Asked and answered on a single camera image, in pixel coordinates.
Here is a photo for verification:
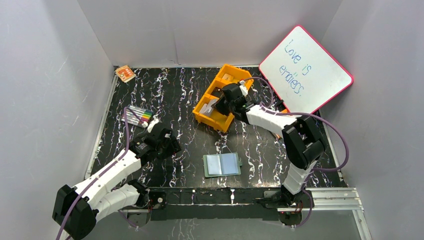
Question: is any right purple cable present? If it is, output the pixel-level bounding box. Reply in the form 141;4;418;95
240;76;350;229

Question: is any purple cable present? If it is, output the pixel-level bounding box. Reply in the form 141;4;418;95
54;106;148;240
240;76;350;229

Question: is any silver card stack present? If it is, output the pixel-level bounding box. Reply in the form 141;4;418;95
199;98;218;117

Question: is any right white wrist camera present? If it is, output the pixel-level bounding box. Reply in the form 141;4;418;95
238;78;254;97

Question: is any black card stack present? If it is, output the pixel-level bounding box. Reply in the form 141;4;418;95
211;87;222;98

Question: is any small orange card box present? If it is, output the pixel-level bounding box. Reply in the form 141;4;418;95
115;65;136;83

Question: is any green card holder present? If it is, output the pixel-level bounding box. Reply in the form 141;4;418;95
202;152;243;178

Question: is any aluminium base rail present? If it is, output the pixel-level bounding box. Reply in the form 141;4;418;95
65;188;365;214

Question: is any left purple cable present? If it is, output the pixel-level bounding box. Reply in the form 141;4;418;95
54;106;148;240

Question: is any pack of coloured markers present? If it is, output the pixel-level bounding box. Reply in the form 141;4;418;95
120;105;154;128

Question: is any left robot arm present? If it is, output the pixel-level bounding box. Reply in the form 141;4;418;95
52;120;181;240

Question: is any gold card stack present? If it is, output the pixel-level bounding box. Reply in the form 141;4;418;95
221;73;234;82

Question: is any black mounting plate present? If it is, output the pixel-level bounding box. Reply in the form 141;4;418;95
117;187;314;226

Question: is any pink-framed whiteboard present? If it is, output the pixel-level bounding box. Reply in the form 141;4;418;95
258;25;354;113

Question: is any yellow three-compartment bin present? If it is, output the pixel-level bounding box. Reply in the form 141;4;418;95
192;64;254;133

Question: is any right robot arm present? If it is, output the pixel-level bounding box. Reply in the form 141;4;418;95
212;83;326;207

